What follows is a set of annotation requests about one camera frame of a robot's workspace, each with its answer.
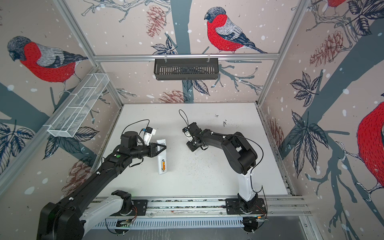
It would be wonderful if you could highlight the left camera black cable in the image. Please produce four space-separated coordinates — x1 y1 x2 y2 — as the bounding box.
121 119 151 136

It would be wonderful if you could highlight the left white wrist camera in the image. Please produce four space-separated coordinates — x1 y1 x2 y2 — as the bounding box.
143 127 157 146

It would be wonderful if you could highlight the right camera black cable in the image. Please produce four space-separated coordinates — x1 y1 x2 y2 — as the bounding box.
178 109 190 128

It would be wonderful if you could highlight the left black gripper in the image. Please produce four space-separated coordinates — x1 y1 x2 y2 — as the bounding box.
130 141 167 159

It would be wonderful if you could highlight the camera black cable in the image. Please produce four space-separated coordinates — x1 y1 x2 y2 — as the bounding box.
178 109 190 128
121 119 151 136

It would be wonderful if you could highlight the white wire mesh basket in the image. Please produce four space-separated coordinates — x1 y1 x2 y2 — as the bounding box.
48 73 110 138

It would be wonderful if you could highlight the white battery cover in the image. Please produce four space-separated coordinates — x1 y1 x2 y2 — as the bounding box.
194 148 205 157

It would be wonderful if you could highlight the aluminium front rail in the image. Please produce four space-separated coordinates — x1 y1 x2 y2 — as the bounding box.
89 196 313 220

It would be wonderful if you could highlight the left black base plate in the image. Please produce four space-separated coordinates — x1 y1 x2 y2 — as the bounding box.
112 200 148 217

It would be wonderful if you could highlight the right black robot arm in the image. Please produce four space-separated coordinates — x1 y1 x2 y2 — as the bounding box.
183 123 266 214

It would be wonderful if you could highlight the white slotted cable duct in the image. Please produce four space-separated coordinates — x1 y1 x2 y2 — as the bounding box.
93 217 244 231

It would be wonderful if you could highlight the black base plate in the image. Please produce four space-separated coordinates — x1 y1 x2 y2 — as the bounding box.
112 200 148 217
225 196 267 215

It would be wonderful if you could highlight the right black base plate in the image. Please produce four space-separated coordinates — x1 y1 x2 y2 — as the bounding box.
225 196 267 215

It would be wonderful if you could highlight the black wall basket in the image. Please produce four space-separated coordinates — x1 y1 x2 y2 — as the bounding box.
154 58 219 81

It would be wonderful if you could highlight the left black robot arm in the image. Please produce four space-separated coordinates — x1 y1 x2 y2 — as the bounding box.
37 131 167 240

